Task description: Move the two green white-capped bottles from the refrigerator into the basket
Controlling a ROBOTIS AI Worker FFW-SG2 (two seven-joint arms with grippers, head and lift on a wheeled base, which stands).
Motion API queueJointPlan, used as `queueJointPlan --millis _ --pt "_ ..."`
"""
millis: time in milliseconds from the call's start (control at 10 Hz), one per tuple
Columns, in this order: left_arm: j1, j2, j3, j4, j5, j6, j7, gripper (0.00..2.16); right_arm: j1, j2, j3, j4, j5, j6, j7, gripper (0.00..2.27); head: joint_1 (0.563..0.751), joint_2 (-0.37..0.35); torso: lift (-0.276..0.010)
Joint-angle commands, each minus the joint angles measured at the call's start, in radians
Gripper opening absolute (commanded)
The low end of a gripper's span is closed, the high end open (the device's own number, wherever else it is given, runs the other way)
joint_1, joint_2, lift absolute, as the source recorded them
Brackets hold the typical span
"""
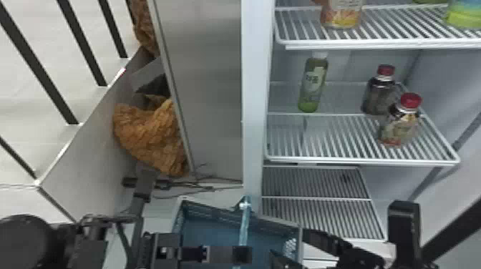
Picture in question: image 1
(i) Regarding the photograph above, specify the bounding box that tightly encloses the dark bottle with red cap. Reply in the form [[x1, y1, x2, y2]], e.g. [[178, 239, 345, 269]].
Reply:
[[360, 64, 402, 117]]

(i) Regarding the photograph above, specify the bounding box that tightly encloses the white fridge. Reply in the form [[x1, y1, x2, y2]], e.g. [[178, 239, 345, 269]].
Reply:
[[147, 0, 481, 264]]

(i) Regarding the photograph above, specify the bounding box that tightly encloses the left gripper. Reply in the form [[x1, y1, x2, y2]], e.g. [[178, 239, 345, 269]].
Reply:
[[136, 231, 254, 269]]

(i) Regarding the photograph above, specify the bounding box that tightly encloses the orange cloth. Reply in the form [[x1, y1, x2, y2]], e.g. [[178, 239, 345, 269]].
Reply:
[[112, 0, 191, 177]]

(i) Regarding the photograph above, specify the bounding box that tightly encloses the pale bottle with red cap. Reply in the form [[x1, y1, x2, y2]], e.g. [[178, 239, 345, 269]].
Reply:
[[376, 92, 423, 148]]

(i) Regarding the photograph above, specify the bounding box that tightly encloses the green and blue bottle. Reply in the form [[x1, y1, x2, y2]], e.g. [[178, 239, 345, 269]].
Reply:
[[444, 0, 481, 31]]

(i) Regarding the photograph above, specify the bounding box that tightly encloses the orange bottle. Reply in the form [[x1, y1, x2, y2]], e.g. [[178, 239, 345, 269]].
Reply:
[[319, 0, 365, 31]]

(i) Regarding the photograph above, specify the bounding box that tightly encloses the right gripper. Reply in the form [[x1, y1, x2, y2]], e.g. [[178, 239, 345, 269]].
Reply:
[[268, 228, 389, 269]]

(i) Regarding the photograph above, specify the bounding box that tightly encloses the blue basket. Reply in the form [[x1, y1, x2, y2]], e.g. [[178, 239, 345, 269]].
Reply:
[[172, 195, 303, 269]]

